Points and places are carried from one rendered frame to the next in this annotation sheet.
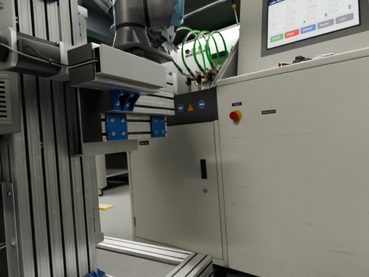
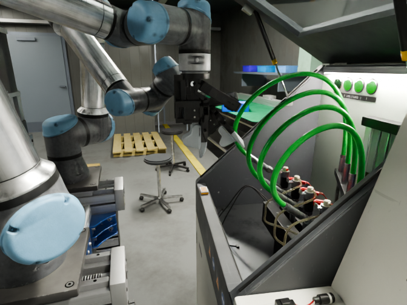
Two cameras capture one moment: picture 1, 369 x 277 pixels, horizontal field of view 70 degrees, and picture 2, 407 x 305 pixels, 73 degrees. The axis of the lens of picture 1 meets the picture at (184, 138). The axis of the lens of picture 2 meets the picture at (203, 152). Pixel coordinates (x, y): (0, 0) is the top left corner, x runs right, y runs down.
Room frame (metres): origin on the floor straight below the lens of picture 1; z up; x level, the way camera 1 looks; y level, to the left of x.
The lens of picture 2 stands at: (0.89, -0.44, 1.44)
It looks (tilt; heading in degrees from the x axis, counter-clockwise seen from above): 17 degrees down; 44
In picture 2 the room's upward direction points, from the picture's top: straight up
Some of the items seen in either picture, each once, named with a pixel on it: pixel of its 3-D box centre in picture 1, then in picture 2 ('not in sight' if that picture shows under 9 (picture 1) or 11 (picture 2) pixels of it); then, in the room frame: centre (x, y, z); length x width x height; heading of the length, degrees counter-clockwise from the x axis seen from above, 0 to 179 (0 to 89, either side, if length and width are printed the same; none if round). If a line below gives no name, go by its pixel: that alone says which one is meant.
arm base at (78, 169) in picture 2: not in sight; (66, 164); (1.23, 0.60, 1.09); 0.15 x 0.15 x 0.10
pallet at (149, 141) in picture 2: not in sight; (138, 143); (3.67, 3.93, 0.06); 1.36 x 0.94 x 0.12; 58
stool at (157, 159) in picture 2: not in sight; (161, 180); (2.55, 1.78, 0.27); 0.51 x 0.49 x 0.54; 57
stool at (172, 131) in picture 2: not in sight; (174, 150); (3.33, 2.47, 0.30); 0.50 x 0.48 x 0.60; 21
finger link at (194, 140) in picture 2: (170, 33); (194, 141); (1.35, 0.03, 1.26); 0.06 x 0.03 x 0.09; 142
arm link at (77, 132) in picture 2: not in sight; (63, 134); (1.24, 0.60, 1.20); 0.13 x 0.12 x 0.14; 13
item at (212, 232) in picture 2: (166, 111); (213, 239); (1.50, 0.09, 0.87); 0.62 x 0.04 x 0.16; 52
